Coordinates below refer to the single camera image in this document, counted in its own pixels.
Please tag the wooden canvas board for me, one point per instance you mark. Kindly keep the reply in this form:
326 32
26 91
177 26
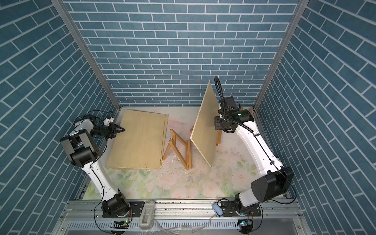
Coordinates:
164 137
140 145
204 135

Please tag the wooden easel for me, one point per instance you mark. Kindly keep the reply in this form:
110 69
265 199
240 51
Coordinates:
218 140
181 148

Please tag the grey rail handle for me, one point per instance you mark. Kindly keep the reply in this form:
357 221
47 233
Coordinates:
147 216

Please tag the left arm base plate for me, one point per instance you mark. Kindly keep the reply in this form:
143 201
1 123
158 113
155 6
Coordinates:
131 209

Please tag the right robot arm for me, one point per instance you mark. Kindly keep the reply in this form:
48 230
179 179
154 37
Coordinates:
275 179

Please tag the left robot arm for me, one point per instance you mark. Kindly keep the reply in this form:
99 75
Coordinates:
82 151

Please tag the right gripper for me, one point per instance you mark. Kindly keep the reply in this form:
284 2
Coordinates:
217 127

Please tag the blue white connector plug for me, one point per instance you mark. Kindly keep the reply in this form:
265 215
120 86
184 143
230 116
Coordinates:
217 210

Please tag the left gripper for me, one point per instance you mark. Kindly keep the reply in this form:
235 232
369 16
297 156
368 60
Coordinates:
112 130

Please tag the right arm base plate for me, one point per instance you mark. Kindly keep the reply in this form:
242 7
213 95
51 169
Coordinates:
230 209

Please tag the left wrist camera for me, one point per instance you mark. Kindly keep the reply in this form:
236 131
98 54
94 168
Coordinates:
108 121

